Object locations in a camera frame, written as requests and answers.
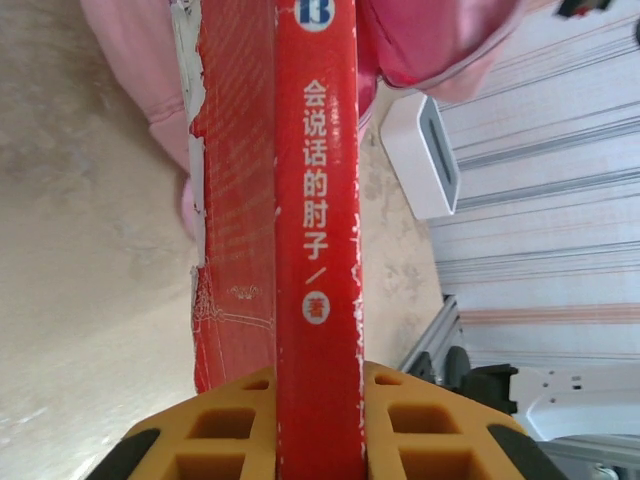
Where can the pink backpack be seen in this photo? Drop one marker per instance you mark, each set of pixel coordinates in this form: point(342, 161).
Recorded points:
point(150, 75)

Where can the aluminium rail with arm bases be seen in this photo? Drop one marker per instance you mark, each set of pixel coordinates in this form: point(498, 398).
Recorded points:
point(435, 330)

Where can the red manga book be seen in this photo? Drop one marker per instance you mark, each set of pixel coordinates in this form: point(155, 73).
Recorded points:
point(315, 200)

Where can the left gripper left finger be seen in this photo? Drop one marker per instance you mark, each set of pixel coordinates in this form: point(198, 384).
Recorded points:
point(215, 430)

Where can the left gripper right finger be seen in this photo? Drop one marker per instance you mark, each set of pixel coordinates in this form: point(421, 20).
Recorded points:
point(425, 430)

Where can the white grey box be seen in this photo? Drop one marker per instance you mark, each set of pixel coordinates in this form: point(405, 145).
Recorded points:
point(410, 150)

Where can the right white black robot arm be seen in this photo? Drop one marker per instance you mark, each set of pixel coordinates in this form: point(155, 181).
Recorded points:
point(575, 400)

